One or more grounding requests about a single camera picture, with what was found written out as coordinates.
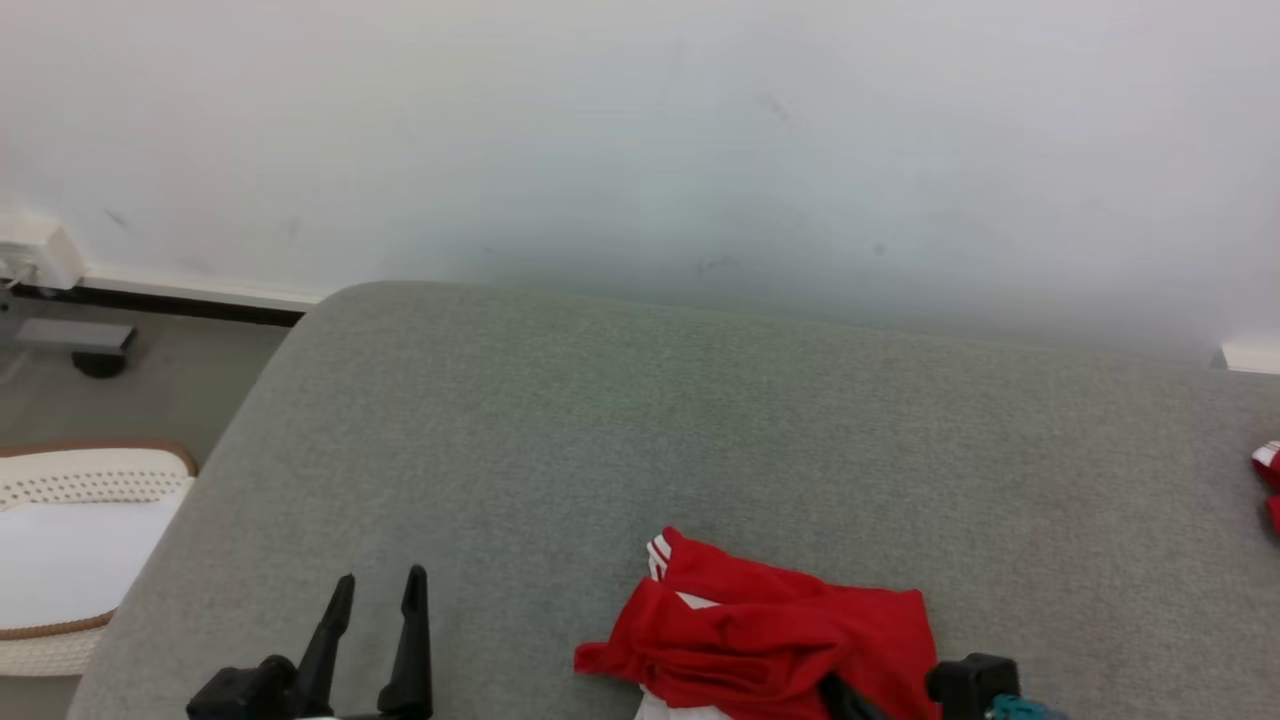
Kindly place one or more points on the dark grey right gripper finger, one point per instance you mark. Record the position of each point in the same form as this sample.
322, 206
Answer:
848, 702

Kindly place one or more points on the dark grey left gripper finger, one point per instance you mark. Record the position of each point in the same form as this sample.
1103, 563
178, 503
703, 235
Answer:
325, 650
412, 650

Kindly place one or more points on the red jersey with white sleeves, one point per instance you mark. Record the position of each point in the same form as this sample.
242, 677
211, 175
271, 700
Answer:
780, 640

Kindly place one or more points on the red shorts with white stripes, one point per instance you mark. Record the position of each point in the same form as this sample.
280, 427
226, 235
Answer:
1268, 470

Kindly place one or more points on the white laundry basket brown rim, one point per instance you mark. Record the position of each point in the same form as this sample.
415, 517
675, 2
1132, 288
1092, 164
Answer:
90, 478

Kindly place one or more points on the grey fabric sofa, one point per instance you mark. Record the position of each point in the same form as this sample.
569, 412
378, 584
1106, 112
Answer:
700, 420

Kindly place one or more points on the black skirting strip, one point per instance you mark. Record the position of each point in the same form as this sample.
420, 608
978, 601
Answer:
180, 303

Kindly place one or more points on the grey furniture foot with caster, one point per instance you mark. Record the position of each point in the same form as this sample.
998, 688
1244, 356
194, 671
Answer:
85, 342

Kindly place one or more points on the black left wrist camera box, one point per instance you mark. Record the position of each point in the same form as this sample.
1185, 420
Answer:
245, 692

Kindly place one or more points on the white wall socket box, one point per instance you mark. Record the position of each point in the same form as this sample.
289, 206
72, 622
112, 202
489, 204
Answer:
40, 250

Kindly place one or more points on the white wall plate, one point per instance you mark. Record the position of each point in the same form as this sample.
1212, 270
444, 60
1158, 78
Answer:
1252, 358

